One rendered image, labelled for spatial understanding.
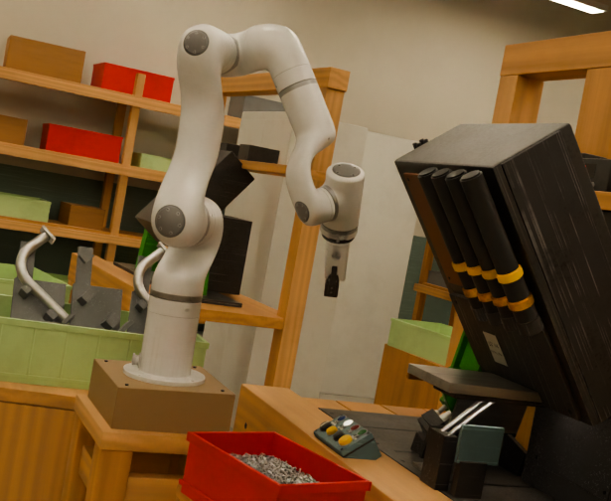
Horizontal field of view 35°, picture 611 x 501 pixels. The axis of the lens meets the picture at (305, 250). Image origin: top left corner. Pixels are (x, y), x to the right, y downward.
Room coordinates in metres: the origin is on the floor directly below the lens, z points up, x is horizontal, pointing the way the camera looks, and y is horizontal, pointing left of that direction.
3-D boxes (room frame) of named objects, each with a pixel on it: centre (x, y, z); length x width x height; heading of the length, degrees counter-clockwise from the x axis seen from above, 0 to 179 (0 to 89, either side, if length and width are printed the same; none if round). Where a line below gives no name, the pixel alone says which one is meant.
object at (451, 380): (1.89, -0.45, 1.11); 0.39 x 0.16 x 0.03; 113
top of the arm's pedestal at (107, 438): (2.24, 0.27, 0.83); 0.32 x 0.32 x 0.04; 24
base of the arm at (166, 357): (2.24, 0.27, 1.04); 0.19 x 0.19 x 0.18
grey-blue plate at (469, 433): (1.86, -0.40, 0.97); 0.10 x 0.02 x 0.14; 113
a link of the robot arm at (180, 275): (2.27, 0.27, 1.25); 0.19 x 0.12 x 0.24; 166
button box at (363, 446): (2.06, -0.16, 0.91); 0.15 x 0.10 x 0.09; 23
